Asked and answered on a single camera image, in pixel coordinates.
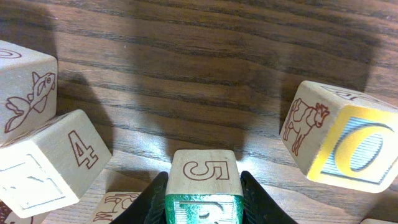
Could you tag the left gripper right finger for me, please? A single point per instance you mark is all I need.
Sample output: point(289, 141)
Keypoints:
point(259, 207)

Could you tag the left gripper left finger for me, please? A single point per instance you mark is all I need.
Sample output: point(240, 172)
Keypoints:
point(149, 207)

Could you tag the green R block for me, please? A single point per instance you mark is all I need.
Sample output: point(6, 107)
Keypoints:
point(204, 187)

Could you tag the yellow C block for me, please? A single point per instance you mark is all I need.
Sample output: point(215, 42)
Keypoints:
point(111, 206)

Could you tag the yellow O block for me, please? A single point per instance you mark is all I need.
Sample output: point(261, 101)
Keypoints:
point(342, 137)

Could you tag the green 4 block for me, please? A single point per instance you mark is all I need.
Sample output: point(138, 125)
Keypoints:
point(52, 167)

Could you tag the red A block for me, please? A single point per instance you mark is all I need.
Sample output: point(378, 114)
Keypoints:
point(375, 221)

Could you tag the yellow block beside V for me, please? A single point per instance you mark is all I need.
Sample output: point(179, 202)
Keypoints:
point(9, 217)

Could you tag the yellow block below R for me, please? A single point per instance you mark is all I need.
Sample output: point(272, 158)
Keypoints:
point(28, 89)

